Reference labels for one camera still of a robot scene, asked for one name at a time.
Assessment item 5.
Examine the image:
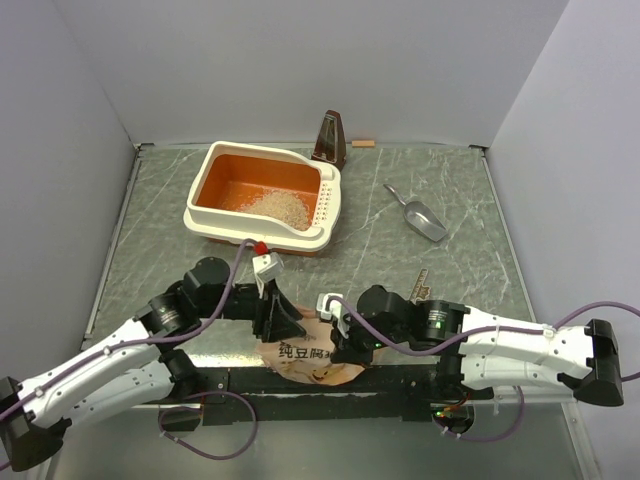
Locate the small wooden block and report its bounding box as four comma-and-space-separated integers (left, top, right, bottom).
351, 140, 376, 148

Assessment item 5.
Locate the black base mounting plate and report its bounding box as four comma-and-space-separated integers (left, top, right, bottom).
159, 364, 494, 431

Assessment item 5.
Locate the wooden ruler with crown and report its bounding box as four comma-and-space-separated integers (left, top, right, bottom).
409, 268, 431, 304

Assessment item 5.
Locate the brown wooden metronome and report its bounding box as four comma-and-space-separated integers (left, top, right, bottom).
311, 110, 347, 170

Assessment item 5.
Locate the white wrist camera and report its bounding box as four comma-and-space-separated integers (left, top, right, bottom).
252, 252, 284, 297
316, 293, 350, 338

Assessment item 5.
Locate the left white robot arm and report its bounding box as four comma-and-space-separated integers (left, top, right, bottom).
1, 254, 306, 472

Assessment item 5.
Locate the white orange litter box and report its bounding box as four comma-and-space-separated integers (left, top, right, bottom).
183, 141, 341, 255

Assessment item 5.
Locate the clean litter pile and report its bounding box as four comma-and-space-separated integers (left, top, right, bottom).
236, 191, 311, 230

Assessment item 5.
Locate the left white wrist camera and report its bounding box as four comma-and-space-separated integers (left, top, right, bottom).
252, 252, 284, 297

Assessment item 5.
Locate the peach cat litter bag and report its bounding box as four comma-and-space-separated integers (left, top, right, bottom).
255, 305, 365, 386

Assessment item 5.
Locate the silver metal scoop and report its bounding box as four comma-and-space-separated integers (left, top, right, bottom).
383, 184, 447, 243

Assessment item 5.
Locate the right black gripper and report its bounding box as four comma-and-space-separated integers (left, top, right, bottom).
331, 309, 409, 369

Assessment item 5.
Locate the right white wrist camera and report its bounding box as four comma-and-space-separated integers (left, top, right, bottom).
316, 293, 350, 338

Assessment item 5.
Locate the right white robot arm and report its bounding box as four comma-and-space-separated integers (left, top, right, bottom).
317, 285, 624, 407

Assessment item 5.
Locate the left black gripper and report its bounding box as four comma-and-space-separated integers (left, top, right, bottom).
199, 275, 307, 342

